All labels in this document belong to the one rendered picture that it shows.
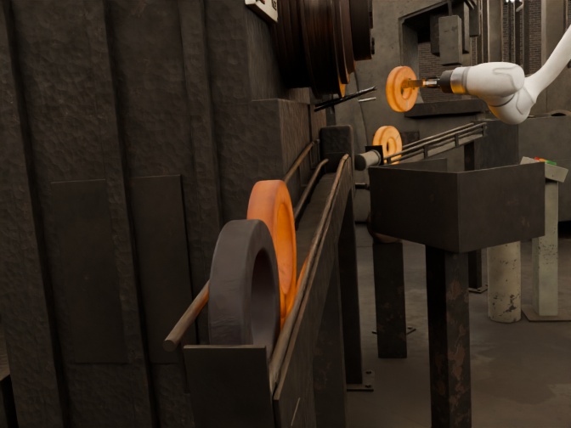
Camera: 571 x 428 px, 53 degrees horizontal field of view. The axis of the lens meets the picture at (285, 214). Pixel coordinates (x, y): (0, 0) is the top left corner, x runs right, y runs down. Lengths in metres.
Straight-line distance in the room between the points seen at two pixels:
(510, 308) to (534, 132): 1.55
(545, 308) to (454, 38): 2.13
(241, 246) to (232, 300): 0.05
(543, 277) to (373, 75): 2.37
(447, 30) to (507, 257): 2.09
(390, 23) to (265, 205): 3.72
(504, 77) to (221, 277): 1.47
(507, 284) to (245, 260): 1.90
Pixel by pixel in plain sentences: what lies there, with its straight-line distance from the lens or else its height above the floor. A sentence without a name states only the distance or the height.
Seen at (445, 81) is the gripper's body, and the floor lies 0.92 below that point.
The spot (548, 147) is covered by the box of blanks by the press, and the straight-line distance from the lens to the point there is 3.75.
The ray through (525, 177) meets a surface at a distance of 1.11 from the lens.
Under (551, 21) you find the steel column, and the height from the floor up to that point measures 2.09.
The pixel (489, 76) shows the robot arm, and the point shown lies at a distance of 1.90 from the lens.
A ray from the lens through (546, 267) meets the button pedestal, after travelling 2.43.
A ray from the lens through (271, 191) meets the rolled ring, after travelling 0.72.
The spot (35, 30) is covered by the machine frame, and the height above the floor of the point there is 1.05.
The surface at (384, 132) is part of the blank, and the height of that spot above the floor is 0.76.
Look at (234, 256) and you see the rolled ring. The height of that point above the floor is 0.71.
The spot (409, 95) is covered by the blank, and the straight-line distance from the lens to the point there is 2.12.
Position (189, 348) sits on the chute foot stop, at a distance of 0.53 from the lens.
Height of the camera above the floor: 0.82
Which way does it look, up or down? 9 degrees down
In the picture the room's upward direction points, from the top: 4 degrees counter-clockwise
